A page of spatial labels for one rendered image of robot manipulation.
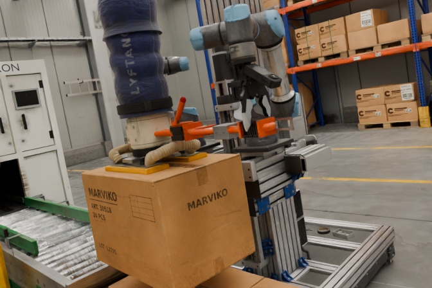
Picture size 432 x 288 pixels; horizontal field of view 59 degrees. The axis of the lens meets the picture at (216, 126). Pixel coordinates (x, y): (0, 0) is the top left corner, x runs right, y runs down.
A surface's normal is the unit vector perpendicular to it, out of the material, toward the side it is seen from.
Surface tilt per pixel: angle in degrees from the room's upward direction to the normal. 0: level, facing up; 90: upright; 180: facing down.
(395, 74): 90
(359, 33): 85
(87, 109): 90
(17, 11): 90
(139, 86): 74
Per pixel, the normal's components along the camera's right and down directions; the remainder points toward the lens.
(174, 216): 0.66, -0.05
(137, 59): 0.04, -0.28
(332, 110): -0.67, 0.18
